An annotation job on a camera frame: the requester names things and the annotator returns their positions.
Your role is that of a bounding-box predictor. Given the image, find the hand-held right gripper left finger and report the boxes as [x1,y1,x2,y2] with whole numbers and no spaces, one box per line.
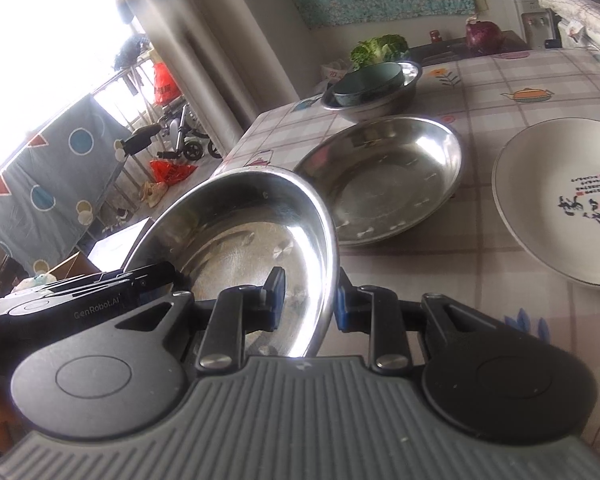
[114,267,287,372]

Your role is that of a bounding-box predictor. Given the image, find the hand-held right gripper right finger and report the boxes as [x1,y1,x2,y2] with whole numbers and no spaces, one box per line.
[335,267,486,375]

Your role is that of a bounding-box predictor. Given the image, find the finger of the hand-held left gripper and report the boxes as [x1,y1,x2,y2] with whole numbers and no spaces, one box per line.
[42,261,178,298]

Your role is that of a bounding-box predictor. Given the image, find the small steel plate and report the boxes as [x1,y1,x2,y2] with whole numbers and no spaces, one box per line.
[124,167,341,358]

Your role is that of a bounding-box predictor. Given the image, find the teal ceramic bowl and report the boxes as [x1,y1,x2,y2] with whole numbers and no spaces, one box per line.
[333,62,404,107]

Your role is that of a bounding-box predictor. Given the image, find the white box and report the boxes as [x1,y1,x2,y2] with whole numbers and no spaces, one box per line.
[87,216,153,273]

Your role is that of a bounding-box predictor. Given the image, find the brown cardboard box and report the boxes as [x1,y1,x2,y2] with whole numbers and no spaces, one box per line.
[44,252,95,281]

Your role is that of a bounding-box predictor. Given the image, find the beige bag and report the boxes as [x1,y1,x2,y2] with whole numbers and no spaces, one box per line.
[140,180,168,208]

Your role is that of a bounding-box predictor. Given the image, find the checkered tablecloth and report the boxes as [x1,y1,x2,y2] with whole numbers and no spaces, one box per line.
[212,45,600,461]

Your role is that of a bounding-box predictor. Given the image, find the red plastic bag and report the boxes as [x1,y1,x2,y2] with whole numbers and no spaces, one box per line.
[148,159,198,186]

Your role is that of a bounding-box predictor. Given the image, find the grey blanket with coloured circles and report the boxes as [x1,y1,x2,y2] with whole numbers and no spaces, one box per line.
[0,95,133,276]

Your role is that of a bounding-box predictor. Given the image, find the black padded armrest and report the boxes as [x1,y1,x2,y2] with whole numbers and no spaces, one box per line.
[114,124,161,157]

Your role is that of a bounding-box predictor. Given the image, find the large steel plate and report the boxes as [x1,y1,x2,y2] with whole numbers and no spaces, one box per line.
[294,115,465,247]

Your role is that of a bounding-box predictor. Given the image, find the wheelchair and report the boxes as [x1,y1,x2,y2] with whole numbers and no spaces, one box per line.
[155,100,221,161]

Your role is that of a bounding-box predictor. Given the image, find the metal railing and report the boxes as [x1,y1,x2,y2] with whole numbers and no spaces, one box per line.
[90,50,155,201]

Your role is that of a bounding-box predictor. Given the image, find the orange hanging plastic bag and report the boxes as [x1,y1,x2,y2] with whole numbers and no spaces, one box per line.
[152,61,181,106]

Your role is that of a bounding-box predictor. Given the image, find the white ceramic plate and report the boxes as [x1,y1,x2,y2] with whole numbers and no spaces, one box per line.
[491,118,600,290]

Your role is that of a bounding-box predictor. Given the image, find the dark hanging clothes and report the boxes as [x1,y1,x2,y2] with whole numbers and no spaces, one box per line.
[112,32,153,68]

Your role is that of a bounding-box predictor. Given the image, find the white plastic bag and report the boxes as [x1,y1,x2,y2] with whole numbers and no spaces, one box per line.
[321,60,353,83]

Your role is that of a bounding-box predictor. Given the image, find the beige curtain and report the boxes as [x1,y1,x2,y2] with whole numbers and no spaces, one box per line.
[112,0,301,156]

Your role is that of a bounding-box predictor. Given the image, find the napa cabbage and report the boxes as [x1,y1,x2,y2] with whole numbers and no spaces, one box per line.
[350,34,409,67]

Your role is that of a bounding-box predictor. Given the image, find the dark printed board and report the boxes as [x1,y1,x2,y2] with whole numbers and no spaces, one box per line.
[407,30,531,63]

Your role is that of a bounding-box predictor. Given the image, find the red onion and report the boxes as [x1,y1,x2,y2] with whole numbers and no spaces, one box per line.
[465,17,505,56]

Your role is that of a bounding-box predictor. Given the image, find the white water dispenser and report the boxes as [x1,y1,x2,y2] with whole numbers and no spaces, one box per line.
[502,0,563,51]

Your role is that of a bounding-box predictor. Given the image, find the white quilted bedding roll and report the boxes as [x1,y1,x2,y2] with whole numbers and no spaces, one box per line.
[539,0,600,53]

